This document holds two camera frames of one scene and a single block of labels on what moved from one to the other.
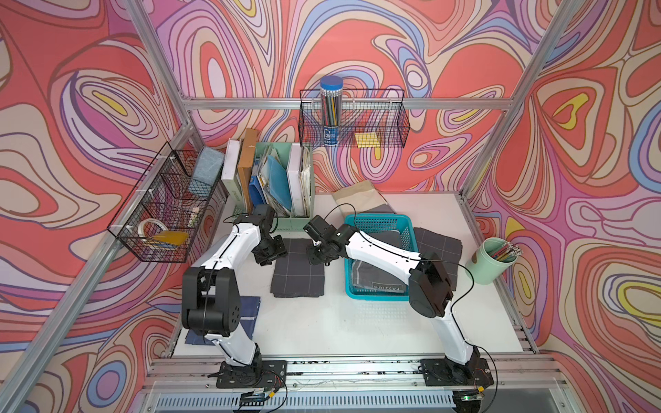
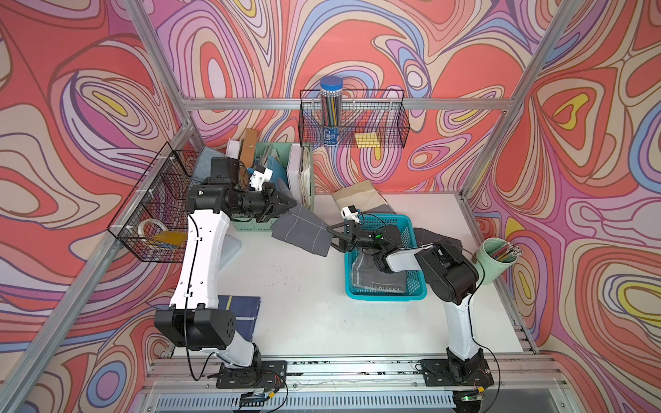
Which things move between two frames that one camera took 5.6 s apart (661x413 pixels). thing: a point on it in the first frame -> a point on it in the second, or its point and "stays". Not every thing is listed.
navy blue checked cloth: [248, 311] stays
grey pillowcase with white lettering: [373, 278] stays
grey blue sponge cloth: [206, 169] stays
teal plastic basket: [368, 281] stays
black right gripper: [313, 260] -> [352, 236]
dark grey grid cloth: [293, 276] -> [303, 229]
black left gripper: [281, 250] -> [268, 206]
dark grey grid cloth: [447, 249] stays
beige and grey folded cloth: [362, 198] stays
